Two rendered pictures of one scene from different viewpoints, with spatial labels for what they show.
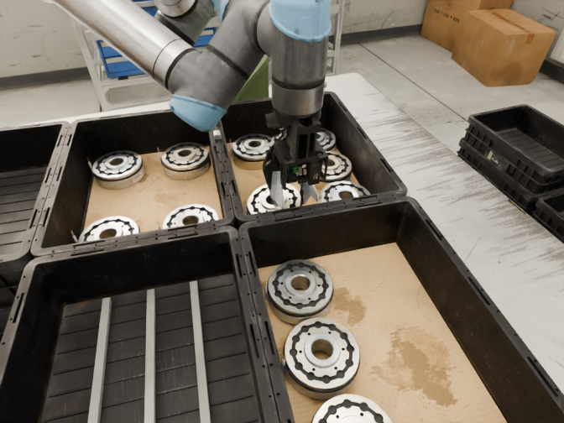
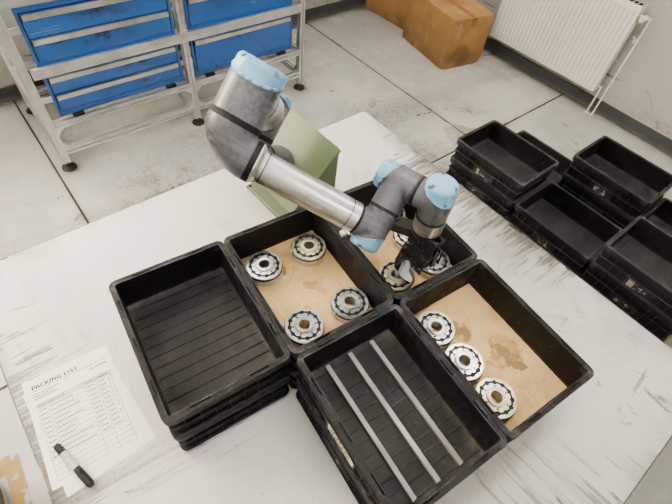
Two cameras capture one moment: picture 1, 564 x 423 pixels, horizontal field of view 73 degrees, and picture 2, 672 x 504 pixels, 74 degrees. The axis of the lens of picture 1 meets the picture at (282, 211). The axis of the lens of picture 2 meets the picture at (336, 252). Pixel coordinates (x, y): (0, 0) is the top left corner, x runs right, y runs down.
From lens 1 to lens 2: 73 cm
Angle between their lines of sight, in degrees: 19
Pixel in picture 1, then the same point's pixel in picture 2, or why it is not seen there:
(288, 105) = (430, 234)
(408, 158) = not seen: hidden behind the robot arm
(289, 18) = (442, 201)
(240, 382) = (427, 389)
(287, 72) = (434, 221)
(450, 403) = (525, 368)
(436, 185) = (463, 220)
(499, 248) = (513, 263)
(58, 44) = not seen: outside the picture
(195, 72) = (374, 223)
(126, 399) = (376, 415)
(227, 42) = (392, 204)
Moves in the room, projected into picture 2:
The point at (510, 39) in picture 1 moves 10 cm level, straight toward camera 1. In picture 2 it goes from (458, 25) to (458, 30)
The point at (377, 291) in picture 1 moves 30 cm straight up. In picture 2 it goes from (471, 318) to (514, 251)
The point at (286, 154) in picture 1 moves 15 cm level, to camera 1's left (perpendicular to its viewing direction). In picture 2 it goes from (420, 255) to (366, 267)
